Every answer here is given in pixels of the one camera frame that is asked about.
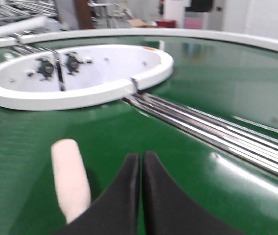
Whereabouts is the brown wooden panel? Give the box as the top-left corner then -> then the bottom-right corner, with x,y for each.
53,0 -> 94,30

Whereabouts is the black bearing right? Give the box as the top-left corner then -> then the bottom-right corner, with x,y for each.
65,51 -> 84,75

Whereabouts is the black bearing left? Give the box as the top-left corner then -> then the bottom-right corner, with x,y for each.
35,57 -> 54,81

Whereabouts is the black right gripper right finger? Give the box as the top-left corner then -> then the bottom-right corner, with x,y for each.
142,151 -> 242,235

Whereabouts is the red box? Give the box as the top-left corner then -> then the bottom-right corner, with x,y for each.
156,19 -> 177,28

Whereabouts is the white outer conveyor rim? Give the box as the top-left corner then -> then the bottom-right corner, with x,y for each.
0,28 -> 278,58

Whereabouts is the black bearing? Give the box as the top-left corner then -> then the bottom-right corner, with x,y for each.
35,57 -> 54,81
65,51 -> 84,75

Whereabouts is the beige hand broom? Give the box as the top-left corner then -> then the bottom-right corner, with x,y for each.
51,139 -> 92,224

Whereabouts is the cardboard box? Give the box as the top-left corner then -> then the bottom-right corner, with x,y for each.
126,19 -> 151,28

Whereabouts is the black wall-mounted box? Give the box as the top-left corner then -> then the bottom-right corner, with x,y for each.
185,0 -> 214,12

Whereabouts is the chrome roller strip right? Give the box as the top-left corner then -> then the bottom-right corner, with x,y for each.
123,93 -> 278,176

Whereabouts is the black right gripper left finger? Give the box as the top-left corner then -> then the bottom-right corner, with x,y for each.
55,153 -> 140,235

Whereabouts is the white rolled tube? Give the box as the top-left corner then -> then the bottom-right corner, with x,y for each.
0,16 -> 48,37

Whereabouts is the white inner ring guard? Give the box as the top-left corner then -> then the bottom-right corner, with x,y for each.
0,45 -> 174,111

